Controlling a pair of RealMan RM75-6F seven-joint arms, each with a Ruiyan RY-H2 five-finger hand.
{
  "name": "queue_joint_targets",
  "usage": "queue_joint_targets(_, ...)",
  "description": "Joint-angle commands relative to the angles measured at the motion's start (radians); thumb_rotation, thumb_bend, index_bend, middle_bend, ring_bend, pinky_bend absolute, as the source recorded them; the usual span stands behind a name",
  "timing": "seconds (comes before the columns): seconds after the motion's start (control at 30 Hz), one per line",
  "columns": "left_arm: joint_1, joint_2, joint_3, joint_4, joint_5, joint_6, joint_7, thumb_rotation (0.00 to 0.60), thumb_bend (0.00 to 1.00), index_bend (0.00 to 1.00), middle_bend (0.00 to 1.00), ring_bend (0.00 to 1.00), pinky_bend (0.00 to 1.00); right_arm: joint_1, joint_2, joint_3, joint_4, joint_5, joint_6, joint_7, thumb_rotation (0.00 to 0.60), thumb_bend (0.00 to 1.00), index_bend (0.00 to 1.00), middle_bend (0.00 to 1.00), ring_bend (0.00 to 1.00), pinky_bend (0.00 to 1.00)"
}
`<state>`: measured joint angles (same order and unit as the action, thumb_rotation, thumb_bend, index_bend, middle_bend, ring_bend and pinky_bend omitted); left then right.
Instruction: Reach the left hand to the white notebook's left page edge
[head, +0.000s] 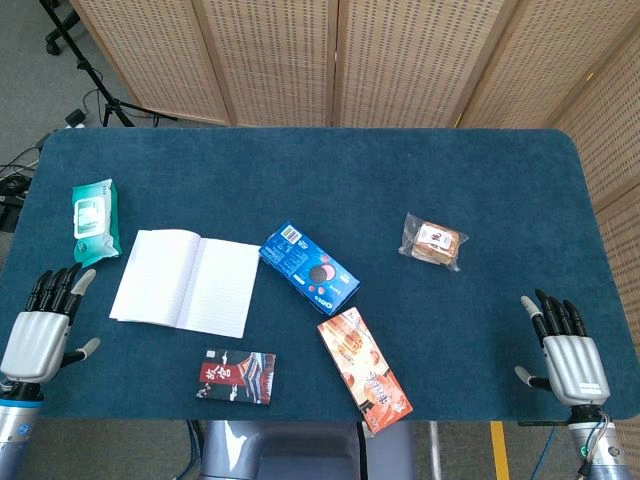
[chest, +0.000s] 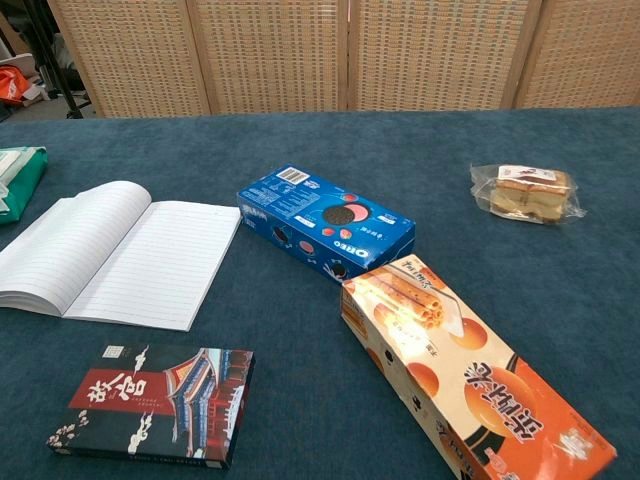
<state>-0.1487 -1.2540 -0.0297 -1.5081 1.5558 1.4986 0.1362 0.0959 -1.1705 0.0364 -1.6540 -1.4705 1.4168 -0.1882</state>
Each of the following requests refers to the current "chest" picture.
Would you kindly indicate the blue Oreo cookie box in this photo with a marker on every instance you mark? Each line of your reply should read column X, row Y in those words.
column 310, row 220

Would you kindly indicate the lined paper notebook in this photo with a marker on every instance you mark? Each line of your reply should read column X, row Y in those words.
column 150, row 260

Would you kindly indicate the black tripod stand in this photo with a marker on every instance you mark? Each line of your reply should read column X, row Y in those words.
column 74, row 111

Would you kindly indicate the orange egg roll box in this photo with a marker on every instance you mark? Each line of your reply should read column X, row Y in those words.
column 450, row 375

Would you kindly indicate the orange bag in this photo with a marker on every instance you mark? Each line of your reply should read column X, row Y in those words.
column 12, row 82

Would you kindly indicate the green wet wipes pack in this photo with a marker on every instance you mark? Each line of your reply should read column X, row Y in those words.
column 27, row 185

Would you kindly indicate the dark red palace print box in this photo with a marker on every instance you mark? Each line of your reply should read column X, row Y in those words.
column 150, row 400

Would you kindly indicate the woven wooden folding screen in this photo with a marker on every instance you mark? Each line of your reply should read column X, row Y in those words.
column 270, row 50

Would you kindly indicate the blue table cloth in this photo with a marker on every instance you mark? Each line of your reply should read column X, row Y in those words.
column 350, row 150

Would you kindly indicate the plastic wrapped cake slices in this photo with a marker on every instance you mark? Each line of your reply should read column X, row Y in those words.
column 525, row 192

